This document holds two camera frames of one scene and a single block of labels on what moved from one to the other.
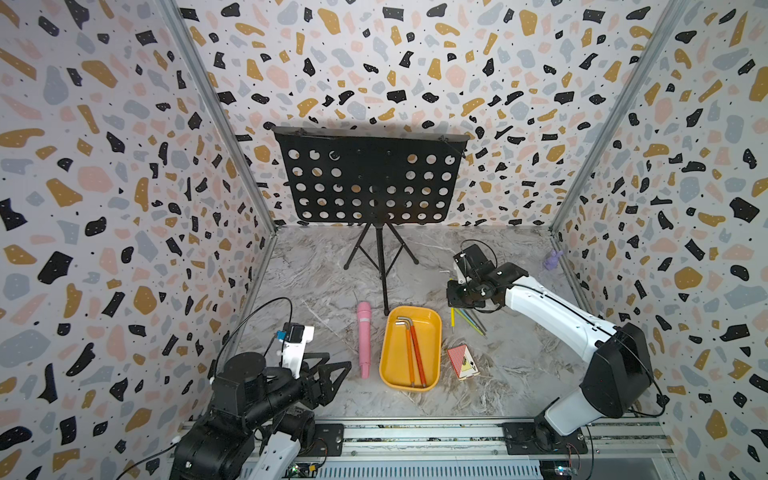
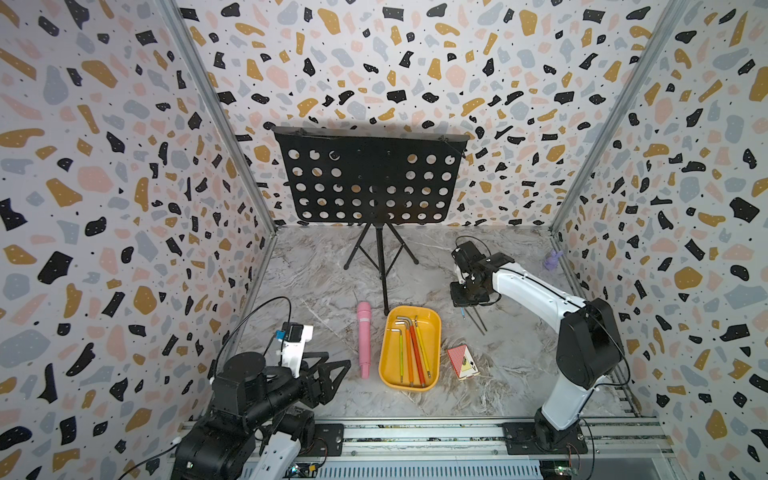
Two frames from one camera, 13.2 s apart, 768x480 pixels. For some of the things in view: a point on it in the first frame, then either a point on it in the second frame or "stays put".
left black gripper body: (309, 394) stays put
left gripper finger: (330, 374) stays put
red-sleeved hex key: (416, 349) stays put
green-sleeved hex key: (470, 322) → (400, 352)
